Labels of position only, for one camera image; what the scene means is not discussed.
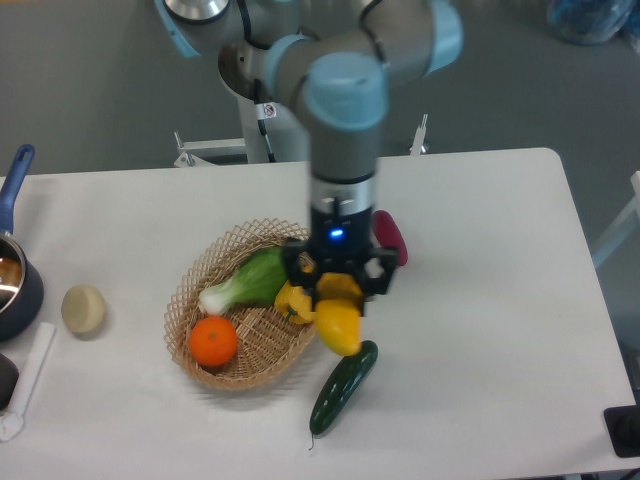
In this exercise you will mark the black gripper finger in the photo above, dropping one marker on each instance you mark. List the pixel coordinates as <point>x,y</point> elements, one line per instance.
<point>302,270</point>
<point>377,270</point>

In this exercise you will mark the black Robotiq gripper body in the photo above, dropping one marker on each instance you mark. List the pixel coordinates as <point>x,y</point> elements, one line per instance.
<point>339,244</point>

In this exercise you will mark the yellow mango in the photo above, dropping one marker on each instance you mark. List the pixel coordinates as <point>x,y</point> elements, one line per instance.
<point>338,313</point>

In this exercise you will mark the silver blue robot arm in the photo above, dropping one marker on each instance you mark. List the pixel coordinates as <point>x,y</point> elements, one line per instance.
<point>261,23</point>

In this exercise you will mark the woven wicker basket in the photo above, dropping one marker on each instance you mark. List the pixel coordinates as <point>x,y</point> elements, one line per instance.
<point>268,344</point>

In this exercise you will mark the yellow bell pepper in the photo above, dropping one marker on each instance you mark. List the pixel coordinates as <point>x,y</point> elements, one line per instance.
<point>294,304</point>

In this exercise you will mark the green bok choy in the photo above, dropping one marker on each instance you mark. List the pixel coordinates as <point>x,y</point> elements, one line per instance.
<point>257,281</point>

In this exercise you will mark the purple sweet potato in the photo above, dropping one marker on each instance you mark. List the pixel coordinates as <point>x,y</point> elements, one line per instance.
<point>388,234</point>

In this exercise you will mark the dark green cucumber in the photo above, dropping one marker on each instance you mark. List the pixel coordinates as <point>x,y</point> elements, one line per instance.
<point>340,386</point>

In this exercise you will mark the orange fruit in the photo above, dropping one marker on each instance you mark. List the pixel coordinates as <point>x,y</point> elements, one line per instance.
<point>213,342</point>

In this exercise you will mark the beige potato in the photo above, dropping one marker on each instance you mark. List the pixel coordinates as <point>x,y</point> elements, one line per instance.
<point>83,309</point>

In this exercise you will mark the dark blue saucepan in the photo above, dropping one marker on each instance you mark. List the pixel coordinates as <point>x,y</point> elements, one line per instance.
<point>22,290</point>

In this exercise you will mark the black device at edge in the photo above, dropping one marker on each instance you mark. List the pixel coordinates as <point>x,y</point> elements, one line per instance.
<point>623,429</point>

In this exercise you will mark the dark round object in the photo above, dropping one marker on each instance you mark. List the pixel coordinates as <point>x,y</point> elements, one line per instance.
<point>9,375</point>

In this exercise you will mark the blue plastic bag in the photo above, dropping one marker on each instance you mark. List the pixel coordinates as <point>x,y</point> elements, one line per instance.
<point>588,23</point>

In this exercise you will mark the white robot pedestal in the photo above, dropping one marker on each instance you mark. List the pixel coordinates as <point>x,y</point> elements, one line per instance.
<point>250,135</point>

